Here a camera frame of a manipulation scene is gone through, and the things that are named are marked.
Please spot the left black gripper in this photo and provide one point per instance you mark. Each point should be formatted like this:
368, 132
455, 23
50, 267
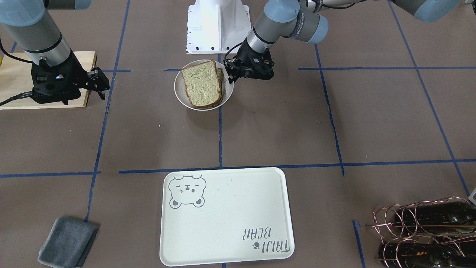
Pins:
245, 55

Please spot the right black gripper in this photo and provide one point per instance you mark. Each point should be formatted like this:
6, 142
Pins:
79, 73

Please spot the bread slice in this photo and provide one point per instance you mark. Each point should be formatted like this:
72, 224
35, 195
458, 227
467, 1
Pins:
220, 75
202, 84

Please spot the white round plate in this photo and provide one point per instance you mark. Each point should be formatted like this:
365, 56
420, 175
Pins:
180, 90

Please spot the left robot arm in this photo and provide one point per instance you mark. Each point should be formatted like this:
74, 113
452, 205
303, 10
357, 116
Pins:
292, 19

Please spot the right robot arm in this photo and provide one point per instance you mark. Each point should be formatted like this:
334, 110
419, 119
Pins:
31, 25

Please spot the cream bear tray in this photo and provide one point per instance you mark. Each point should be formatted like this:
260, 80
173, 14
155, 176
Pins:
224, 216

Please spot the wooden cutting board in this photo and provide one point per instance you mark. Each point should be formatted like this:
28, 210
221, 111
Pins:
15, 78

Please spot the grey folded cloth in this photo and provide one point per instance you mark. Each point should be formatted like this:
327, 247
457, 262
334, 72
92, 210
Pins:
68, 243

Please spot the dark wine bottle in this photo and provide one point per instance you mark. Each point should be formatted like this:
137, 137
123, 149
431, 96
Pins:
409, 254
451, 217

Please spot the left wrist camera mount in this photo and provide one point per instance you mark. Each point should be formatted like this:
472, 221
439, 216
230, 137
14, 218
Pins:
261, 65

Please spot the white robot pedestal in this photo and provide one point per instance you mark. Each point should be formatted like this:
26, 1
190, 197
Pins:
216, 26

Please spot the copper wire bottle rack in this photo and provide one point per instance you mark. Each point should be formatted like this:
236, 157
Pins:
383, 223

